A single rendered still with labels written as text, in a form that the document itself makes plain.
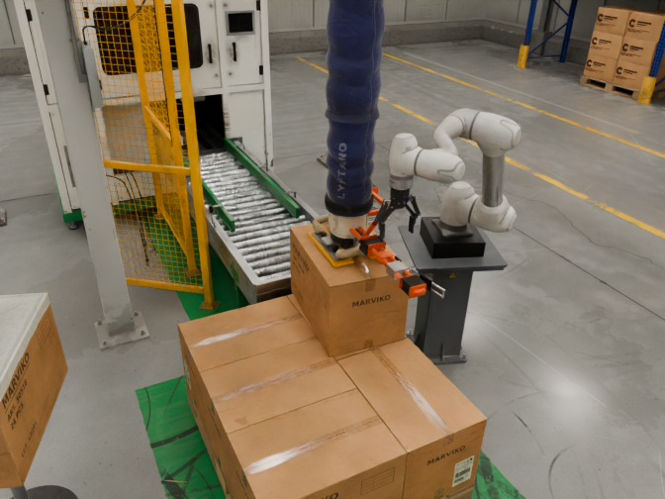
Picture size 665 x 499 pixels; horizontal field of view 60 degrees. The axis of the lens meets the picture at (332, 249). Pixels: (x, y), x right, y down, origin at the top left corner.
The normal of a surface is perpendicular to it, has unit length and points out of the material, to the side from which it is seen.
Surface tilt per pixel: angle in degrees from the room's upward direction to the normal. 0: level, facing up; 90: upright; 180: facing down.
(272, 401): 0
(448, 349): 90
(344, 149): 77
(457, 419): 0
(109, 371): 0
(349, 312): 90
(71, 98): 90
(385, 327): 90
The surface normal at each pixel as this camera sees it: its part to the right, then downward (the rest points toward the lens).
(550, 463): 0.02, -0.87
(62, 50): 0.45, 0.45
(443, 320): 0.11, 0.49
